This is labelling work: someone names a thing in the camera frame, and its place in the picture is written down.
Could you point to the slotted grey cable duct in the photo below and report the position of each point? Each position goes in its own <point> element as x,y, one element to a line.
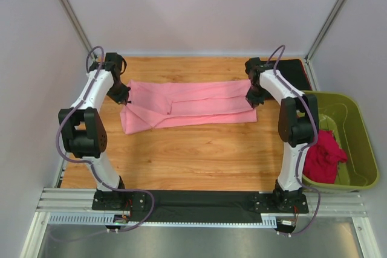
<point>113,220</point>

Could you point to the olive green plastic bin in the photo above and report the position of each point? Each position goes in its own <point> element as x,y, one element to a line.
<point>341,114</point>

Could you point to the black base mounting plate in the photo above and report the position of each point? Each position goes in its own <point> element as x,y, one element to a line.
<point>198,206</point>

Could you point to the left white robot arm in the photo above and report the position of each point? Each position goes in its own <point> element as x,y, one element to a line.
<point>83,134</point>

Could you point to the left aluminium frame post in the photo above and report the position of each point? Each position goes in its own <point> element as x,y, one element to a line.
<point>71,15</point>

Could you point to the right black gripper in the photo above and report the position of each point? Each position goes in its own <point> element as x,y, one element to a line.
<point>254,97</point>

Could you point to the aluminium frame post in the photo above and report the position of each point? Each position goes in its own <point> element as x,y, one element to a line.
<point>71,15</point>
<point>333,14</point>

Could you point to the magenta t-shirt in bin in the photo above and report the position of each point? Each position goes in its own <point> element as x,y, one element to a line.
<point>322,159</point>

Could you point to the right aluminium frame post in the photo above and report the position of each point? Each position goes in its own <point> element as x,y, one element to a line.
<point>333,14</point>

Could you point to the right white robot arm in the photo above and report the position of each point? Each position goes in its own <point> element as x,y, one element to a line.
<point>298,126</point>

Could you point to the pink t-shirt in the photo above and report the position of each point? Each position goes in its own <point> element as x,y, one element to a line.
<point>162,105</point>

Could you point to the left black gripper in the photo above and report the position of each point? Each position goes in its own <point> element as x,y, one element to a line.
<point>120,95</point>

